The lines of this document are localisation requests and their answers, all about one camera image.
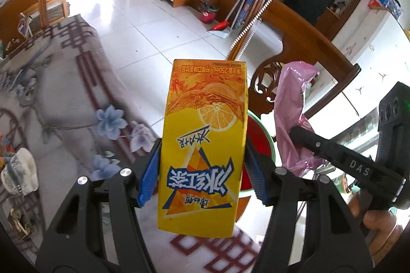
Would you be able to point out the white ribbed strip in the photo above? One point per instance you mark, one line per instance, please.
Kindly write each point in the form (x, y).
(253, 25)

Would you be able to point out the red pot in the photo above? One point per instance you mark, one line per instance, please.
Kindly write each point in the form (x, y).
(206, 16)

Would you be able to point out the pink plastic bag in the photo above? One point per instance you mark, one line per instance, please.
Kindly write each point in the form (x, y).
(290, 106)

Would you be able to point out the person's right hand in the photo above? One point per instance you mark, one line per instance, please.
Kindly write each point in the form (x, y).
(381, 225)

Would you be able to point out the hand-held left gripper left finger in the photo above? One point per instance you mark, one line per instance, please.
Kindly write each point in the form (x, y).
(149, 177)

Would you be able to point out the yellow drink carton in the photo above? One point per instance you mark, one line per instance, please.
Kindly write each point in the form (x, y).
(205, 132)

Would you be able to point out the floral table cover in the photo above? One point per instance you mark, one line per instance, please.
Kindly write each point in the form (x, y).
(64, 74)

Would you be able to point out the carved wooden chair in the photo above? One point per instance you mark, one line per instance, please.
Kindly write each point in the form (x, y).
(304, 42)

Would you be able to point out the plain wooden chair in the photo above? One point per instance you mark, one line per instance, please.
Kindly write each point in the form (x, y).
(48, 1)

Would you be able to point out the crumpled white paper bowl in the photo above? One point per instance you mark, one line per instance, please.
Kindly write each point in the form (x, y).
(19, 170)

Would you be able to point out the blue storage basket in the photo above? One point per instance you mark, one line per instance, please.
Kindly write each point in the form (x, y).
(389, 4)

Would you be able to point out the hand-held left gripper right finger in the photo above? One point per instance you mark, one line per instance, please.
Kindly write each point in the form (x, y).
(256, 177)

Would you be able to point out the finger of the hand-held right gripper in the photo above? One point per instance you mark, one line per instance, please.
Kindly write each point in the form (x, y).
(336, 153)

